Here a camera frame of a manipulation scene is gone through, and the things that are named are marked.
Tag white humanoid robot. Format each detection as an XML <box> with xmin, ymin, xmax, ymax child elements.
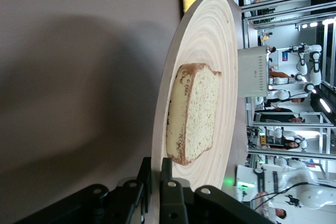
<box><xmin>288</xmin><ymin>42</ymin><xmax>324</xmax><ymax>94</ymax></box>

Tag aluminium cell frame beams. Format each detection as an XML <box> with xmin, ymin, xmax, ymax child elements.
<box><xmin>240</xmin><ymin>0</ymin><xmax>336</xmax><ymax>29</ymax></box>

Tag cream and chrome toaster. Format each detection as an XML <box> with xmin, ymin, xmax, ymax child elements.
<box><xmin>237</xmin><ymin>45</ymin><xmax>271</xmax><ymax>99</ymax></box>

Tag slice of brown bread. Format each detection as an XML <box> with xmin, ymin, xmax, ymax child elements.
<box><xmin>165</xmin><ymin>62</ymin><xmax>223</xmax><ymax>166</ymax></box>

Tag person in white shirt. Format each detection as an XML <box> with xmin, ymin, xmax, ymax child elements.
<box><xmin>258</xmin><ymin>207</ymin><xmax>288</xmax><ymax>222</ymax></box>

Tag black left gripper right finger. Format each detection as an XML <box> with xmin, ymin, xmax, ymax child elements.
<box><xmin>159</xmin><ymin>156</ymin><xmax>195</xmax><ymax>224</ymax></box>

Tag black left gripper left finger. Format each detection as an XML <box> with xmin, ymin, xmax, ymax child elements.
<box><xmin>117</xmin><ymin>156</ymin><xmax>153</xmax><ymax>218</ymax></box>

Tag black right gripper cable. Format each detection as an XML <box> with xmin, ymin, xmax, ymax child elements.
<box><xmin>251</xmin><ymin>181</ymin><xmax>336</xmax><ymax>201</ymax></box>

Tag round light wooden plate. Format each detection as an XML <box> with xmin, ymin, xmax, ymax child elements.
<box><xmin>151</xmin><ymin>0</ymin><xmax>239</xmax><ymax>224</ymax></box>

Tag aluminium glass enclosure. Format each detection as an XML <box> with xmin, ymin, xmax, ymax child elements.
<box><xmin>246</xmin><ymin>110</ymin><xmax>336</xmax><ymax>156</ymax></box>

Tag person in orange top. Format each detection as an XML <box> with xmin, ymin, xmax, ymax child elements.
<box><xmin>269</xmin><ymin>68</ymin><xmax>292</xmax><ymax>79</ymax></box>

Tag black haired person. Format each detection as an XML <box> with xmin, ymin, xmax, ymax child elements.
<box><xmin>281</xmin><ymin>139</ymin><xmax>302</xmax><ymax>153</ymax></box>

